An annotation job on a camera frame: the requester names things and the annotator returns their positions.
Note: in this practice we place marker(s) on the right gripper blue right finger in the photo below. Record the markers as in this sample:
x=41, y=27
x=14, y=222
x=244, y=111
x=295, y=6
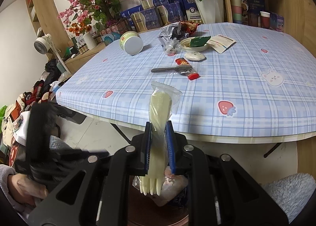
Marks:
x=170, y=141

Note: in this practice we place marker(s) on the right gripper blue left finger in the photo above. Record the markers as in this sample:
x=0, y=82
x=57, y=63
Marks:
x=147, y=139

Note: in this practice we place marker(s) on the white plastic fork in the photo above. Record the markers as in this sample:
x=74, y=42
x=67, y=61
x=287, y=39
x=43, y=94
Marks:
x=164, y=102

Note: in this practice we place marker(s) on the floral snack wrapper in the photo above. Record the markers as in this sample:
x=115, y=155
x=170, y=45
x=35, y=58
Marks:
x=172, y=186

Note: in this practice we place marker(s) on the white oval soap packet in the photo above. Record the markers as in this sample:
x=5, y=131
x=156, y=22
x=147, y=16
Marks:
x=194, y=56

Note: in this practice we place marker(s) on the clear plastic wrapper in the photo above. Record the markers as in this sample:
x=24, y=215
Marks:
x=172, y=47

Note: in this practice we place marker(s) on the cream plastic lid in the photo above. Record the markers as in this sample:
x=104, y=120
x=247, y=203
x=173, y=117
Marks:
x=185, y=44

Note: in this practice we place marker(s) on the green sachet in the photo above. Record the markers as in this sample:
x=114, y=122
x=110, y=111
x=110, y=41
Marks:
x=199, y=41

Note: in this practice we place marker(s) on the green white paper cup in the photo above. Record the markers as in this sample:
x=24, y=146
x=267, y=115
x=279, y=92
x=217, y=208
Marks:
x=131, y=43

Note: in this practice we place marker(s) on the silver foil bag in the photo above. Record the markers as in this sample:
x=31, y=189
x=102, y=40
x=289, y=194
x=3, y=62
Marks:
x=172, y=32

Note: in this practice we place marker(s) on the white candle card packaging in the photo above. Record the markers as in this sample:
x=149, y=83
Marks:
x=220, y=43

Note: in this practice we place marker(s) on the brown red paper bag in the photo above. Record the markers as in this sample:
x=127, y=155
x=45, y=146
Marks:
x=189, y=27

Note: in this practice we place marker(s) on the black plastic spoon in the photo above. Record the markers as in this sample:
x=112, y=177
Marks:
x=171, y=69

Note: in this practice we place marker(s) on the brown round trash bin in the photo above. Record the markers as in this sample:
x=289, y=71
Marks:
x=170, y=208

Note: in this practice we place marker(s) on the person left hand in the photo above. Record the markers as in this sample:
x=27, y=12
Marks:
x=25, y=190

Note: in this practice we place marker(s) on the pile of clothes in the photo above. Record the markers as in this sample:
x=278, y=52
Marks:
x=42, y=92

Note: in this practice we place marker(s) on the blue plaid tablecloth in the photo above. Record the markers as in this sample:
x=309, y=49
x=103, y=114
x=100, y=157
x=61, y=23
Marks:
x=259, y=90

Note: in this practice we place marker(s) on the striped tin box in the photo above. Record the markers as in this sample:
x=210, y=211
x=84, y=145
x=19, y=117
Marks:
x=113, y=33

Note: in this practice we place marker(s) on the blue silver gift box right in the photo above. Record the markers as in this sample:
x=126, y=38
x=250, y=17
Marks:
x=170, y=13

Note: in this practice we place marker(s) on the white desk fan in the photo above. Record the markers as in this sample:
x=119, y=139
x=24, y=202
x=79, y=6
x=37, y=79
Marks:
x=44, y=44

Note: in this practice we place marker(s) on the orange flowers white vase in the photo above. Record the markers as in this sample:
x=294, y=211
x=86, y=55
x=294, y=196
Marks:
x=82, y=35

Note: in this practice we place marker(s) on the red paper cup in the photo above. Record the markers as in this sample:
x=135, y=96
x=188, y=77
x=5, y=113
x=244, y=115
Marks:
x=265, y=19

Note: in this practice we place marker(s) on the stack of pastel cups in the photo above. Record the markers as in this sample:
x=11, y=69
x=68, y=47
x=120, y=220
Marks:
x=236, y=6

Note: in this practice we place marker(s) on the small purple box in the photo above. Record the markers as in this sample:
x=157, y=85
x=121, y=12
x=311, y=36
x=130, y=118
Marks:
x=276, y=22

